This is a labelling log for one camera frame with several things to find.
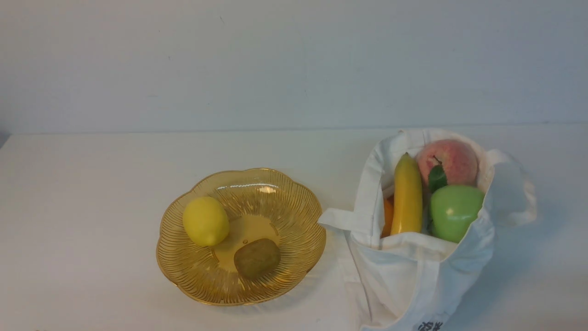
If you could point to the yellow banana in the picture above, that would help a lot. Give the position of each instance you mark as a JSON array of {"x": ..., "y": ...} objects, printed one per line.
[{"x": 408, "y": 197}]

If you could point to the amber ribbed plastic fruit bowl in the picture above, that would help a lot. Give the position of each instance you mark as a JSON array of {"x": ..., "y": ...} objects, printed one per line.
[{"x": 261, "y": 203}]

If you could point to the brown kiwi fruit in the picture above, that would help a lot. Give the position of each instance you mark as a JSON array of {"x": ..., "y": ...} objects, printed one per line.
[{"x": 257, "y": 258}]

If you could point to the orange red fruit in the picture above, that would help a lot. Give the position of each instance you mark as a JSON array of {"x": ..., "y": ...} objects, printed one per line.
[{"x": 388, "y": 216}]

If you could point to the white cloth tote bag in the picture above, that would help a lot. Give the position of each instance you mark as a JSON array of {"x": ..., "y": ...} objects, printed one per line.
[{"x": 415, "y": 281}]

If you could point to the yellow lemon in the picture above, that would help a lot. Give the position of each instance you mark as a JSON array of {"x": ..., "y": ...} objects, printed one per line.
[{"x": 205, "y": 221}]

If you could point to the pink red apple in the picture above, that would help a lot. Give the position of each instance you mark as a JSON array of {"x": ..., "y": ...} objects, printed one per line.
[{"x": 458, "y": 160}]

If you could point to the green apple with leaf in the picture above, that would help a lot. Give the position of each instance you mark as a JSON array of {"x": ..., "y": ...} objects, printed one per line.
[{"x": 452, "y": 207}]

